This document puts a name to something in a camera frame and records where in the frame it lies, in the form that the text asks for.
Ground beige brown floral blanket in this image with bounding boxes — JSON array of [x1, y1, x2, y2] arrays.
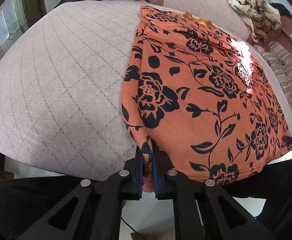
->
[[228, 0, 282, 50]]

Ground pink quilted bolster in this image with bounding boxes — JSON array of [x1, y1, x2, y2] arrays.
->
[[145, 0, 252, 41]]

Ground striped floral pillow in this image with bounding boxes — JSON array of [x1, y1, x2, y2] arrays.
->
[[255, 41, 292, 111]]

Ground wooden stained glass door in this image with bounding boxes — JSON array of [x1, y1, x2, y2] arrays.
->
[[0, 0, 47, 81]]

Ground pink quilted bed cover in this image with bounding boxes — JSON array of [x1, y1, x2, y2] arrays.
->
[[0, 0, 292, 180]]

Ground black garment on headboard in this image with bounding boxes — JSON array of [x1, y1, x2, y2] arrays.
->
[[270, 3, 292, 20]]

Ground orange black floral garment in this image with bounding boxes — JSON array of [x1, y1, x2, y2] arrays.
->
[[121, 5, 289, 192]]

